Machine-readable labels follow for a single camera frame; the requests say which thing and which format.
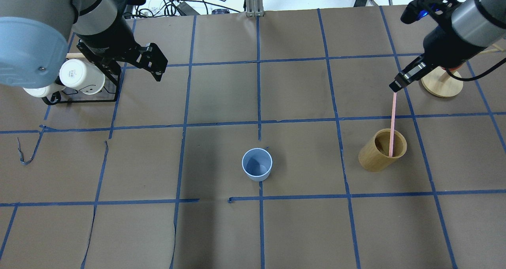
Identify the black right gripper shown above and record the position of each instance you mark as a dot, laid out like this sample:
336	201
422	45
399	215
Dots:
438	44

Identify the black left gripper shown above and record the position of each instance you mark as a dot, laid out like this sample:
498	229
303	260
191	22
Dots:
106	38

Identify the light blue plastic cup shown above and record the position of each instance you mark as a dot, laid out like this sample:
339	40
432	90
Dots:
257	164

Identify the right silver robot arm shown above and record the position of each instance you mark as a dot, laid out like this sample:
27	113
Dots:
464	29

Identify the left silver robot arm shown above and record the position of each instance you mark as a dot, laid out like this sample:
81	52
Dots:
34	40

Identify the wooden cup tree stand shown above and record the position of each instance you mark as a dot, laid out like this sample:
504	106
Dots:
440	84

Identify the orange cup on stand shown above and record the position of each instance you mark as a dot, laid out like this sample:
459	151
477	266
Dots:
452	69

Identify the white mug near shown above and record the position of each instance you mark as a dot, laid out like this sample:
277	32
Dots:
82	76

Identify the white mug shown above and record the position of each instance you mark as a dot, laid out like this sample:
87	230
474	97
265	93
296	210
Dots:
44	91
82	76

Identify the bamboo cylinder holder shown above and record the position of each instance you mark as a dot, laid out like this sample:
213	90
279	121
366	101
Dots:
375	155

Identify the white mug far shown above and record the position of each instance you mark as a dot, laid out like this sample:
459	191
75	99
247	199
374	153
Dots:
44	91

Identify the black wire mug rack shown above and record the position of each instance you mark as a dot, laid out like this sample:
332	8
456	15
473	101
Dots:
110	92

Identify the aluminium frame post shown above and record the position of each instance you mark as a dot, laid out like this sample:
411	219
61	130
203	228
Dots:
254	8

